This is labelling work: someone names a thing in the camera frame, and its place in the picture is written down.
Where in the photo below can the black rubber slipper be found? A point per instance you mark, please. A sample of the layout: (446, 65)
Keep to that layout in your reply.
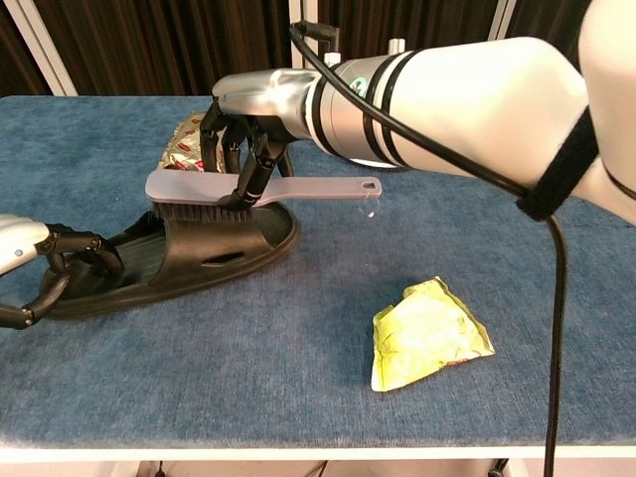
(208, 243)

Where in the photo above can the blue fabric table mat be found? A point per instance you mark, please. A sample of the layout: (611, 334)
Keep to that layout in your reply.
(248, 372)

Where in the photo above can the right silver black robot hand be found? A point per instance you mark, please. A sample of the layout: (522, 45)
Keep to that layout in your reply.
(263, 97)

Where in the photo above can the dark ribbed partition screen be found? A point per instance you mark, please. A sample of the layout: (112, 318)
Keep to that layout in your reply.
(15, 54)
(174, 45)
(546, 17)
(422, 20)

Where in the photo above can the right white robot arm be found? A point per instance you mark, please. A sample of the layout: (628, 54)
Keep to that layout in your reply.
(472, 99)

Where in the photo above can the grey brush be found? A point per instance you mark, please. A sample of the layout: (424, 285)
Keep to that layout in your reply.
(189, 186)

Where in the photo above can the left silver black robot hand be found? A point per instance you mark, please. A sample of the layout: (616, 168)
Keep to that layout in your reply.
(20, 236)

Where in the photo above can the crumpled yellow-green wrapper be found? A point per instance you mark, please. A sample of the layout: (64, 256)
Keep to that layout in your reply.
(427, 333)

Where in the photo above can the gold foil snack pack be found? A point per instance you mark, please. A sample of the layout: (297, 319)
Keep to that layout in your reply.
(181, 149)

